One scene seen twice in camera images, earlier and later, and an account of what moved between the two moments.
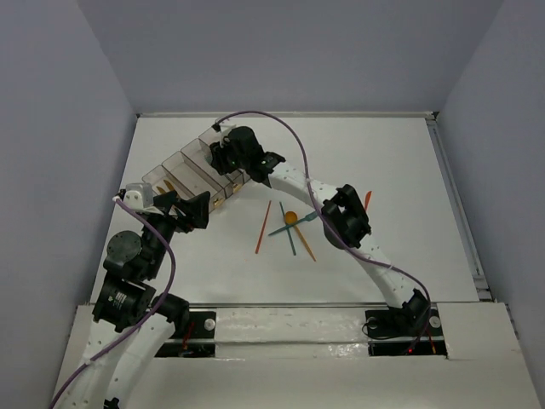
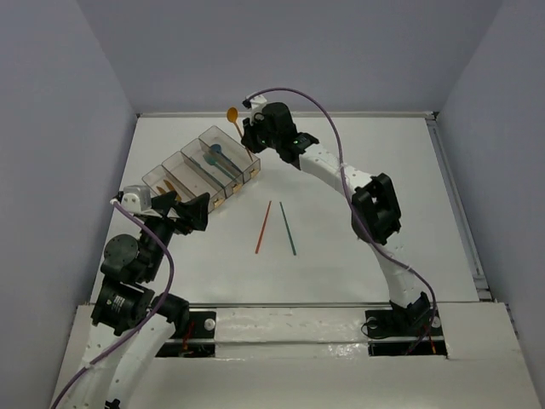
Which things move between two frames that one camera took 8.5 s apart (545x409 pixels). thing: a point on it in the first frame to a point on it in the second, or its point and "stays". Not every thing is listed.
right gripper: [218, 151] to [249, 129]
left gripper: [174, 210] stays
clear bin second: [186, 180] stays
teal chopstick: [288, 231] stays
